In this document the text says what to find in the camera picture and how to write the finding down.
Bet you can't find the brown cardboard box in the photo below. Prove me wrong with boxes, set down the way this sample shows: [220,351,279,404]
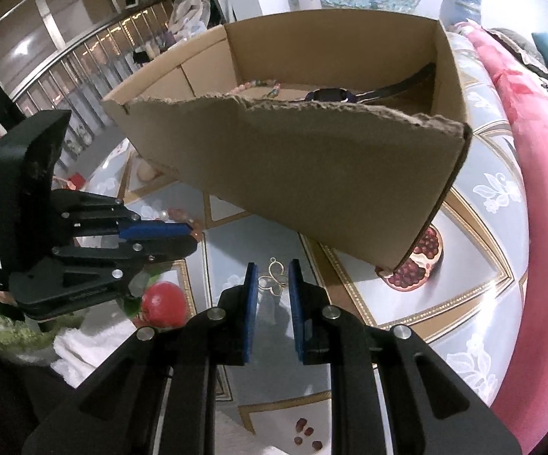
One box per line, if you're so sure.
[101,9,473,271]

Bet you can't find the pink floral quilt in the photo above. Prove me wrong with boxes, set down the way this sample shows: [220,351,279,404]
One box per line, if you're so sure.
[454,24,548,455]

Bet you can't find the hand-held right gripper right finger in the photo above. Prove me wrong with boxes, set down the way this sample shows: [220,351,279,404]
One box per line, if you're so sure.
[288,259,524,455]

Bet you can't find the dark blue smartwatch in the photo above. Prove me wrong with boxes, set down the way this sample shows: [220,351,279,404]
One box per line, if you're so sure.
[305,63,438,104]

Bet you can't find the metal stair railing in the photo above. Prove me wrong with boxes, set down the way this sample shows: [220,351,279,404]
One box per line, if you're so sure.
[0,0,180,162]

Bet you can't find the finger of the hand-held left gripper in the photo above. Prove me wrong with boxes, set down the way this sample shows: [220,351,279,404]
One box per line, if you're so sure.
[51,190,192,242]
[11,237,200,305]

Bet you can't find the hanging clothes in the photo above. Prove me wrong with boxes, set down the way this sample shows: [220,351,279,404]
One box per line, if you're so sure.
[122,0,237,58]

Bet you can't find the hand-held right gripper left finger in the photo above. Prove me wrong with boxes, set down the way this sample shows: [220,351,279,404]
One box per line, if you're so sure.
[22,263,260,455]

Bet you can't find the colourful bead bracelet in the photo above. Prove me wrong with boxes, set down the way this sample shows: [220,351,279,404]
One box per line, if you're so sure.
[229,80,282,98]

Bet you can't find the brown lace pillow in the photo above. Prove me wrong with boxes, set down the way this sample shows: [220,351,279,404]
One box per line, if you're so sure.
[487,27,548,81]

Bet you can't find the patterned fruit print tablecloth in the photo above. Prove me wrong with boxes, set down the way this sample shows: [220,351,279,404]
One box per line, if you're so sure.
[65,33,528,455]

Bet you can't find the blue water dispenser bottle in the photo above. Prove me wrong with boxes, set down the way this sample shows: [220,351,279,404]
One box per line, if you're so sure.
[439,0,483,27]

